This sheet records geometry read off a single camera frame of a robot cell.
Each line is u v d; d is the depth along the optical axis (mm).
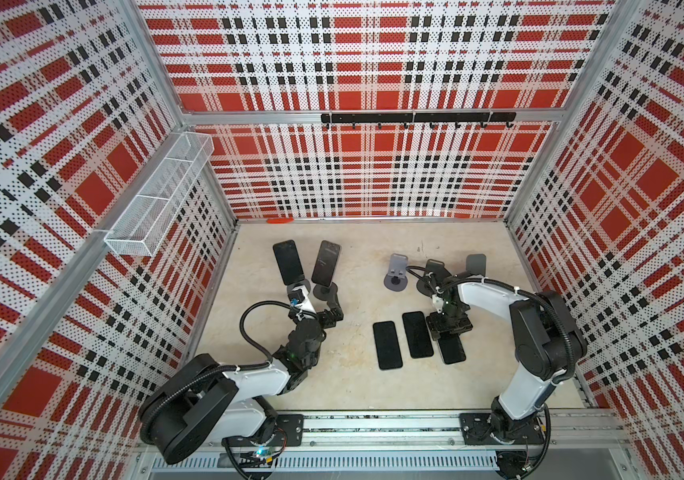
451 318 787
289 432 735
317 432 750
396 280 1033
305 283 1012
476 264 955
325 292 932
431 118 884
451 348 903
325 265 937
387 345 893
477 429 734
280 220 1237
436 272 802
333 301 776
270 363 578
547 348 473
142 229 937
